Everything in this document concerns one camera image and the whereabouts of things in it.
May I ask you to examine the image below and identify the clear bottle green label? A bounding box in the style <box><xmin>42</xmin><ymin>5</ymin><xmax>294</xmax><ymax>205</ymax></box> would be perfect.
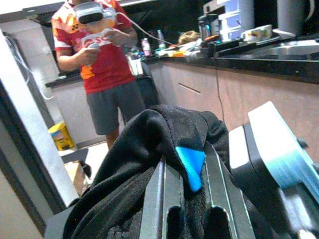
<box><xmin>157</xmin><ymin>29</ymin><xmax>166</xmax><ymax>49</ymax></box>

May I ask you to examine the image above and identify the black garment with blue patch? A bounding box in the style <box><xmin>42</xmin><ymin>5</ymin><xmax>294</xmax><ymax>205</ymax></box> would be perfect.
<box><xmin>63</xmin><ymin>104</ymin><xmax>275</xmax><ymax>239</ymax></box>

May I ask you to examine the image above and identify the white printed mug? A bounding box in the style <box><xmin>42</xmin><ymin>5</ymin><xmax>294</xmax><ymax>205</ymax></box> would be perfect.
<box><xmin>241</xmin><ymin>24</ymin><xmax>273</xmax><ymax>42</ymax></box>

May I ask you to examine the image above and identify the person's left hand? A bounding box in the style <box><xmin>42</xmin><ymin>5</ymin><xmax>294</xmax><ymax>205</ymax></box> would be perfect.
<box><xmin>107</xmin><ymin>27</ymin><xmax>138</xmax><ymax>48</ymax></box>

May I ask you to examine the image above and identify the brown kitchen base cabinet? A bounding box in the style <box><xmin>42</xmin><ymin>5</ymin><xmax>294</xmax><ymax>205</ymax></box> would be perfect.
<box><xmin>149</xmin><ymin>61</ymin><xmax>319</xmax><ymax>160</ymax></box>

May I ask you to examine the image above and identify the pink bottle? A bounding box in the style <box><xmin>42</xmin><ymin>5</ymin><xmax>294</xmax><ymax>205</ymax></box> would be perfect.
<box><xmin>141</xmin><ymin>37</ymin><xmax>151</xmax><ymax>58</ymax></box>

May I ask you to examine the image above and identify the white blue plastic drawer unit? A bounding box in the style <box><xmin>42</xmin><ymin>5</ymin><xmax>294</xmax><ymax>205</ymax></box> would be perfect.
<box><xmin>218</xmin><ymin>0</ymin><xmax>255</xmax><ymax>42</ymax></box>

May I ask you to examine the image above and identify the person's right hand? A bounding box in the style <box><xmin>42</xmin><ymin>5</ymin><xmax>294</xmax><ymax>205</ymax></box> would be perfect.
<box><xmin>79</xmin><ymin>47</ymin><xmax>100</xmax><ymax>66</ymax></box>

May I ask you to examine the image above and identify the grey VR headset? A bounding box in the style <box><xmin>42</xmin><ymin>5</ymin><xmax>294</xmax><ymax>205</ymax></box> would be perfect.
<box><xmin>73</xmin><ymin>0</ymin><xmax>117</xmax><ymax>25</ymax></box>

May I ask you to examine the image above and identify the yellow plastic container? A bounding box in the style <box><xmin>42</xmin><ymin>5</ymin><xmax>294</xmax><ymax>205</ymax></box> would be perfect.
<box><xmin>48</xmin><ymin>121</ymin><xmax>75</xmax><ymax>151</ymax></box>

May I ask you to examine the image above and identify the brown cardboard box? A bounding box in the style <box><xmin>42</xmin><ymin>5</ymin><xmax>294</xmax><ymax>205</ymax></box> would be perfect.
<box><xmin>64</xmin><ymin>160</ymin><xmax>90</xmax><ymax>196</ymax></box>

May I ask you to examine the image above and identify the steel sink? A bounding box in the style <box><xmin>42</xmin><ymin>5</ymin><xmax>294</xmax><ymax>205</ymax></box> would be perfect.
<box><xmin>245</xmin><ymin>39</ymin><xmax>319</xmax><ymax>57</ymax></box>

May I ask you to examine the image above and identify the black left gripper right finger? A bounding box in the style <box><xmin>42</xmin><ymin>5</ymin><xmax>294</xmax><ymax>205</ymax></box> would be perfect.
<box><xmin>202</xmin><ymin>141</ymin><xmax>255</xmax><ymax>239</ymax></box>

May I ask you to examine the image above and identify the person in red shirt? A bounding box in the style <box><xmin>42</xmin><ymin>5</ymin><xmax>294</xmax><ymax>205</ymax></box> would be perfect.
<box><xmin>51</xmin><ymin>0</ymin><xmax>147</xmax><ymax>150</ymax></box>

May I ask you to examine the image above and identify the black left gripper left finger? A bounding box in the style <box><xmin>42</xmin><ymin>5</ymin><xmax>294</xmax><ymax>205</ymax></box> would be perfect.
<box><xmin>139</xmin><ymin>155</ymin><xmax>186</xmax><ymax>239</ymax></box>

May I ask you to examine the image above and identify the brown crumpled cloth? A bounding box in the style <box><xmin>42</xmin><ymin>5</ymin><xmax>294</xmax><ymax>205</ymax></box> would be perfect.
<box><xmin>177</xmin><ymin>30</ymin><xmax>201</xmax><ymax>46</ymax></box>

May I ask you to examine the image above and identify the thin black hanging cable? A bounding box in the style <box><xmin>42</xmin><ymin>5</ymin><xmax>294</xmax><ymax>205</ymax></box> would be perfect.
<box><xmin>214</xmin><ymin>68</ymin><xmax>226</xmax><ymax>125</ymax></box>

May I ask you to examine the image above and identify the black tumbler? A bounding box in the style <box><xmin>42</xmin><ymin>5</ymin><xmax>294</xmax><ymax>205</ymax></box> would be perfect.
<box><xmin>197</xmin><ymin>14</ymin><xmax>220</xmax><ymax>42</ymax></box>

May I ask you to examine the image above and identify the white wall cable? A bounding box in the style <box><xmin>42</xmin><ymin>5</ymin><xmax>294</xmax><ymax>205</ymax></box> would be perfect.
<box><xmin>4</xmin><ymin>35</ymin><xmax>54</xmax><ymax>101</ymax></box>

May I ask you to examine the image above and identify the grey base cabinet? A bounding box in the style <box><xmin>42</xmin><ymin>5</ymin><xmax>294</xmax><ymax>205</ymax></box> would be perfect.
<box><xmin>45</xmin><ymin>74</ymin><xmax>153</xmax><ymax>146</ymax></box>

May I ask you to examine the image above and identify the white headset cable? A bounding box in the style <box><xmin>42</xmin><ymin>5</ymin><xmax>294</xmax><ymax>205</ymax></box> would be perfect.
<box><xmin>114</xmin><ymin>11</ymin><xmax>175</xmax><ymax>46</ymax></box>

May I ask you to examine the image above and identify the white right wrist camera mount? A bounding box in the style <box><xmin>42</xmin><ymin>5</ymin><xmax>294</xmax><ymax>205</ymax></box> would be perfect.
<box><xmin>228</xmin><ymin>101</ymin><xmax>319</xmax><ymax>197</ymax></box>

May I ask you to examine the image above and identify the grey jug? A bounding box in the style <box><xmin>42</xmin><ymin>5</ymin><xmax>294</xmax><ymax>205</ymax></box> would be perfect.
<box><xmin>272</xmin><ymin>0</ymin><xmax>316</xmax><ymax>38</ymax></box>

